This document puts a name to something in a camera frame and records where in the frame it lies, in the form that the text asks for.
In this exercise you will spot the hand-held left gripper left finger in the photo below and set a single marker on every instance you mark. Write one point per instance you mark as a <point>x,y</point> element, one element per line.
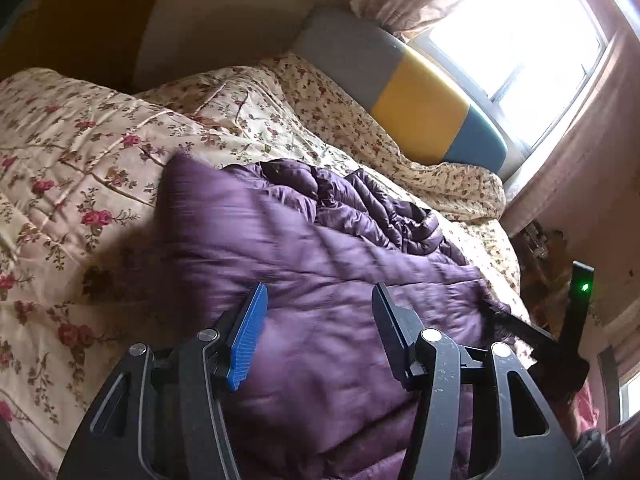
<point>247,335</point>

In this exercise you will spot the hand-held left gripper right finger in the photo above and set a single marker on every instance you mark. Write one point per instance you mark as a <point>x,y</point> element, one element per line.
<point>395,332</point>

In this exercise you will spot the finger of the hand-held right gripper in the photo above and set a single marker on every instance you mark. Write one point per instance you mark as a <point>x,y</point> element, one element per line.
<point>520,325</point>

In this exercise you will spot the purple down jacket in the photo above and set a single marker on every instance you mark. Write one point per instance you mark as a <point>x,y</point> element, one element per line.
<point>325,280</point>

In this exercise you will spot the dark bedside clutter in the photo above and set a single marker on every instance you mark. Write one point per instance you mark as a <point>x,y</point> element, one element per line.
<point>542,250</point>

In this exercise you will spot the pink cloth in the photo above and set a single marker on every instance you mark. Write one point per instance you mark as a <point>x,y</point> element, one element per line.
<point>586,407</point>

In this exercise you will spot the small floral bedding roll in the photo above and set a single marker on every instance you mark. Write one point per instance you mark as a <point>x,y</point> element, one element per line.
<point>350,110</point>

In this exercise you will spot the grey yellow blue headboard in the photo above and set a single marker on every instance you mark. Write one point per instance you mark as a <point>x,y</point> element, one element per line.
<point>425,100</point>

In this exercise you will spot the rose floral quilt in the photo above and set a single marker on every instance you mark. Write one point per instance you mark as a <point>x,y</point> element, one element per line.
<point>75,170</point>

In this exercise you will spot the bright window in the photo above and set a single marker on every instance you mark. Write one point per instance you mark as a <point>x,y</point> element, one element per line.
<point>515,35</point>

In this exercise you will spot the orange wooden wardrobe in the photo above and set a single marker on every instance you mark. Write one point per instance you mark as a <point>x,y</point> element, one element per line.
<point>75,15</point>

